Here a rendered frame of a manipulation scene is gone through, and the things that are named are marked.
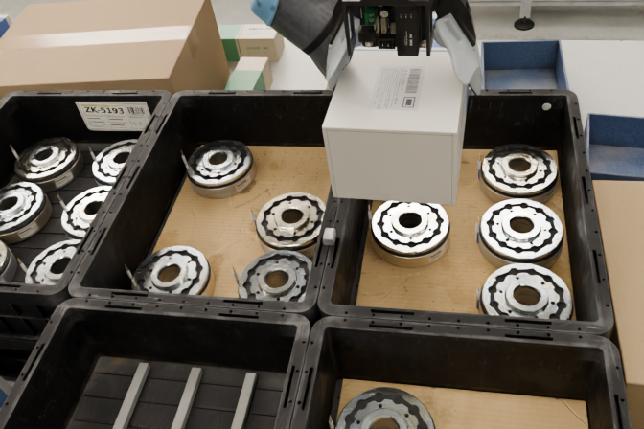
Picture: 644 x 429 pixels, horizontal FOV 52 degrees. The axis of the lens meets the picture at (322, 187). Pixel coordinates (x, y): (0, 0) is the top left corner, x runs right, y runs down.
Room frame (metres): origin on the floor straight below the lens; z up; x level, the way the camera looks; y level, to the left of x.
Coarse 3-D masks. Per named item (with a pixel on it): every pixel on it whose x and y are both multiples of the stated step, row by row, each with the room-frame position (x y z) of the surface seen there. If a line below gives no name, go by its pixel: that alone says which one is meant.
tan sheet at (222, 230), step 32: (256, 160) 0.80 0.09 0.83; (288, 160) 0.78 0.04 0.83; (320, 160) 0.77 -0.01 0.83; (192, 192) 0.75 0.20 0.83; (256, 192) 0.72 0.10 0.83; (288, 192) 0.71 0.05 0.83; (320, 192) 0.70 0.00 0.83; (192, 224) 0.68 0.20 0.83; (224, 224) 0.67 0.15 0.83; (224, 256) 0.61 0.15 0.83; (256, 256) 0.60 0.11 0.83; (224, 288) 0.55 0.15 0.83
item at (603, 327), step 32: (480, 96) 0.73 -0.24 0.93; (512, 96) 0.72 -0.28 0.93; (544, 96) 0.71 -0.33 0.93; (576, 96) 0.69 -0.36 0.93; (576, 128) 0.64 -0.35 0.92; (576, 160) 0.57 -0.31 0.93; (320, 288) 0.45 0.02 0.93; (608, 288) 0.38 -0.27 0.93; (416, 320) 0.39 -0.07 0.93; (448, 320) 0.38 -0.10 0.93; (480, 320) 0.37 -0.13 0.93; (512, 320) 0.37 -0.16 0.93; (544, 320) 0.36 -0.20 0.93; (608, 320) 0.35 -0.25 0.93
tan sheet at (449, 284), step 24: (480, 168) 0.69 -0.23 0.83; (480, 192) 0.64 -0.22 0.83; (456, 216) 0.60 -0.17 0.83; (480, 216) 0.60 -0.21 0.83; (456, 240) 0.56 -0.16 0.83; (384, 264) 0.54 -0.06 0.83; (432, 264) 0.53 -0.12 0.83; (456, 264) 0.52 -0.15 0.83; (480, 264) 0.52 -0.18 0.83; (360, 288) 0.51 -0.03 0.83; (384, 288) 0.51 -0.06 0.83; (408, 288) 0.50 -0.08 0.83; (432, 288) 0.49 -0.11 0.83; (456, 288) 0.49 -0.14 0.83; (480, 288) 0.48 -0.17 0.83
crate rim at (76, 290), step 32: (192, 96) 0.86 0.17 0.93; (224, 96) 0.85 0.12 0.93; (256, 96) 0.83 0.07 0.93; (288, 96) 0.82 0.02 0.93; (320, 96) 0.80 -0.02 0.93; (160, 128) 0.79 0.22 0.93; (128, 192) 0.66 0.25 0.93; (96, 256) 0.56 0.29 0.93; (320, 256) 0.49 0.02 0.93; (96, 288) 0.51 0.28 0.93
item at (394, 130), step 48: (432, 48) 0.56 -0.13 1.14; (336, 96) 0.51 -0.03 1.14; (384, 96) 0.49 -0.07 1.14; (432, 96) 0.48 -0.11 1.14; (336, 144) 0.46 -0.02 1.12; (384, 144) 0.45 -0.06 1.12; (432, 144) 0.43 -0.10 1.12; (336, 192) 0.46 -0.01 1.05; (384, 192) 0.45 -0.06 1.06; (432, 192) 0.43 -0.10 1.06
